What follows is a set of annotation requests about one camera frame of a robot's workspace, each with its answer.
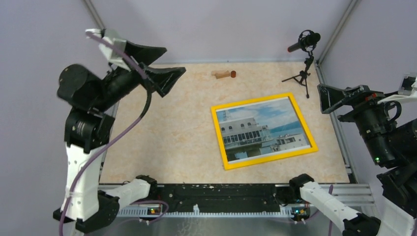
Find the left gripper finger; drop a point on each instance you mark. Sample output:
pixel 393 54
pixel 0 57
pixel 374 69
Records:
pixel 162 80
pixel 142 54

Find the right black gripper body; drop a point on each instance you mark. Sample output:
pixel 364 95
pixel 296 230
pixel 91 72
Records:
pixel 371 119

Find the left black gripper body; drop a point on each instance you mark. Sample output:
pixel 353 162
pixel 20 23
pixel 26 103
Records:
pixel 120 81

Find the building photo print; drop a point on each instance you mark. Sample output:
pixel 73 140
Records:
pixel 262 129

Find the yellow wooden picture frame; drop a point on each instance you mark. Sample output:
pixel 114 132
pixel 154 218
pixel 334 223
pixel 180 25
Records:
pixel 312 149

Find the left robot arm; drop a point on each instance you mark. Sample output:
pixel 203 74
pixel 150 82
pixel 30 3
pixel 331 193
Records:
pixel 87 133

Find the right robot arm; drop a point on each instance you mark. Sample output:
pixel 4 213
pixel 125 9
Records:
pixel 391 146

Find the black tripod microphone stand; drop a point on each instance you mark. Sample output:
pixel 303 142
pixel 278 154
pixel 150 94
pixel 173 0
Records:
pixel 301 77

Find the light wooden block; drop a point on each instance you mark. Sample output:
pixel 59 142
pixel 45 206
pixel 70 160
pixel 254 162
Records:
pixel 214 72

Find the black microphone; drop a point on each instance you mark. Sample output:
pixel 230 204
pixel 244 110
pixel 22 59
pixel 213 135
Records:
pixel 307 41

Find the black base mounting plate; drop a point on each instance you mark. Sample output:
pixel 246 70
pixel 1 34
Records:
pixel 217 198

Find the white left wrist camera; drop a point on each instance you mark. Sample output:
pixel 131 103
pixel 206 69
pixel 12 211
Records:
pixel 110 44

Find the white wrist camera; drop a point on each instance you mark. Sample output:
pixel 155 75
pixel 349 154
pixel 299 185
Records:
pixel 406 93
pixel 110 44

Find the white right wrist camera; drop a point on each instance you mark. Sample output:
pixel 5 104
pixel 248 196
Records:
pixel 406 93

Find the small wooden bracket piece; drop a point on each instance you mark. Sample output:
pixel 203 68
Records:
pixel 222 75

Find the white toothed cable duct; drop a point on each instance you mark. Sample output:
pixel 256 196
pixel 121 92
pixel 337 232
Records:
pixel 142 212

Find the aluminium rail front frame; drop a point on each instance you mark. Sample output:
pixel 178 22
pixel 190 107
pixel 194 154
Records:
pixel 149 200

